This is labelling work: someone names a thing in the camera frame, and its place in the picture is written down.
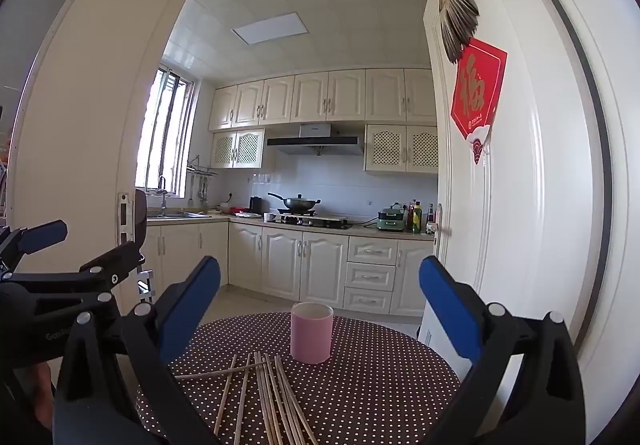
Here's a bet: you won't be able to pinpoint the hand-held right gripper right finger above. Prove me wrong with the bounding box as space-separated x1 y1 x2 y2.
418 255 586 445

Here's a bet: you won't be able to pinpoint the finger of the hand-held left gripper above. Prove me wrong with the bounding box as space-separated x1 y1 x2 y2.
0 219 68 276
0 240 144 308

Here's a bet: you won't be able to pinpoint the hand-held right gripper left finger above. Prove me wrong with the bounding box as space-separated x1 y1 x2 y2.
52 255 222 445

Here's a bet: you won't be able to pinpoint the pink cup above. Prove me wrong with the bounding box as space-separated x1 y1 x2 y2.
290 302 334 365

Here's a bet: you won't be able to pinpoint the bunch of wooden chopsticks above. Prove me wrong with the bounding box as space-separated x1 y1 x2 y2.
175 351 321 445

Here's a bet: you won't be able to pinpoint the person's left hand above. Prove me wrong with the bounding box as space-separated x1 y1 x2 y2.
30 362 57 431

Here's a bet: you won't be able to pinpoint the metal door strike plate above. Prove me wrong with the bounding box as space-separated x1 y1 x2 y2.
118 192 130 246

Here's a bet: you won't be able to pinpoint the black appliance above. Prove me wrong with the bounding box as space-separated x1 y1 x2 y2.
134 189 148 256

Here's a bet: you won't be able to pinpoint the lower cream kitchen cabinets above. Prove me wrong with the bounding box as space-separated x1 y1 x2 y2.
145 218 436 316

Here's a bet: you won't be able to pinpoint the green kitchen appliance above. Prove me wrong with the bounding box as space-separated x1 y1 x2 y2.
376 206 407 232

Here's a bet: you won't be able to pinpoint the brown polka dot tablecloth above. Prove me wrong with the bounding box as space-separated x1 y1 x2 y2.
135 312 462 445

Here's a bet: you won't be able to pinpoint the window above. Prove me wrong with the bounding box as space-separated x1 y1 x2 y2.
135 66 193 198

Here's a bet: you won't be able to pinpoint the white door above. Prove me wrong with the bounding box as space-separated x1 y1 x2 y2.
422 0 608 445

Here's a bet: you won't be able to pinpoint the wok with lid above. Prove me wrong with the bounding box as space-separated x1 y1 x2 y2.
267 192 322 213

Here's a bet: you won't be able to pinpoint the gas stove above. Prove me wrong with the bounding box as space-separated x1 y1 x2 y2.
275 210 352 229

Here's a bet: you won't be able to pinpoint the small lattice door cabinet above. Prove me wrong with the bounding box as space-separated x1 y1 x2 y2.
210 128 265 170

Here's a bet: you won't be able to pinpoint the wide lattice door cabinet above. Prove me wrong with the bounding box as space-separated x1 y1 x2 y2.
364 124 440 174

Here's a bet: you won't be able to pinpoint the range hood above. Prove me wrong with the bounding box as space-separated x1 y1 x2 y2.
266 123 365 157

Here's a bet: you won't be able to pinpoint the red paper door decoration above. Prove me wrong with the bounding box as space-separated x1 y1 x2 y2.
450 38 508 166

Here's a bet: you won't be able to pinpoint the row of upper cream cabinets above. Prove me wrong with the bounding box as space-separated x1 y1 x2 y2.
207 68 438 132

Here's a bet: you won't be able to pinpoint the ceiling light panel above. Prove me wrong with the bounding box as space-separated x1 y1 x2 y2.
231 12 310 46

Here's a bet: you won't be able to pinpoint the woven fan decoration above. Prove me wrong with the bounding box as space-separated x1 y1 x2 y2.
434 0 480 63

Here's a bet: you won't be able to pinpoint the door handle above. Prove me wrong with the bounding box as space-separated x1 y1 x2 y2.
434 204 453 246

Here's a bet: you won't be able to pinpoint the wall utensil rack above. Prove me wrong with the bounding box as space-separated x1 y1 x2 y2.
186 154 219 206

